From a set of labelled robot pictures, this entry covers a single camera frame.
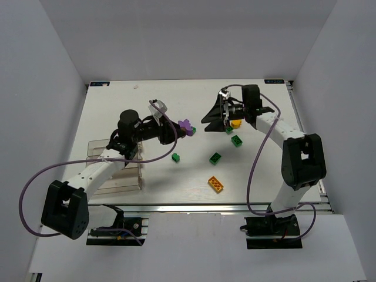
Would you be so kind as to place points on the yellow round lego piece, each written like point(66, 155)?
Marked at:
point(235, 124)

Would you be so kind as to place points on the green lego brick right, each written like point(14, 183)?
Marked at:
point(236, 141)

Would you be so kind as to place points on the small green lego piece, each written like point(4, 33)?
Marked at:
point(175, 157)

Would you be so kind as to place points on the purple lego brick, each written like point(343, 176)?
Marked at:
point(186, 126)

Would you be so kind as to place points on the green lego brick beside yellow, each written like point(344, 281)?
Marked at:
point(229, 130)

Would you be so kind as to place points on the clear container far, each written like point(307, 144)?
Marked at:
point(96, 147)

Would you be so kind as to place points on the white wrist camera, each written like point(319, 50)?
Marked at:
point(157, 109)
point(224, 94)

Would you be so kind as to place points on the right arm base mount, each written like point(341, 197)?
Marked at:
point(269, 232)

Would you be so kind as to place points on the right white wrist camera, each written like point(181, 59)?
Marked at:
point(224, 94)

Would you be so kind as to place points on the left blue corner label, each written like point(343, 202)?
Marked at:
point(99, 84)

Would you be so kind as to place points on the aluminium table front rail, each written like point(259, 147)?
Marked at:
point(189, 208)

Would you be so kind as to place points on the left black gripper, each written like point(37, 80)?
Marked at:
point(167, 133)

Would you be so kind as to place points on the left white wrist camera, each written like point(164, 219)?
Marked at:
point(157, 109)

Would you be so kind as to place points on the blue corner label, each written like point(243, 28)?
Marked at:
point(274, 81)
point(99, 84)

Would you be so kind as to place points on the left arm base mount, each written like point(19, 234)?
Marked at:
point(110, 226)

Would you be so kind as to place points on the right blue corner label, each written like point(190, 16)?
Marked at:
point(274, 81)

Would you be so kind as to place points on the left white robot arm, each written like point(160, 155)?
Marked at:
point(66, 209)

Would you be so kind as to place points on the green lego brick lower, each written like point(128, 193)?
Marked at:
point(215, 158)

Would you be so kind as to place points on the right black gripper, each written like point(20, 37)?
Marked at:
point(223, 114)

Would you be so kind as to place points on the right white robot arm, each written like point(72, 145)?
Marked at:
point(302, 161)

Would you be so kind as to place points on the clear container near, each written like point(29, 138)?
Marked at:
point(125, 180)

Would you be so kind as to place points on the orange flat lego brick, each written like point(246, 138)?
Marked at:
point(215, 184)

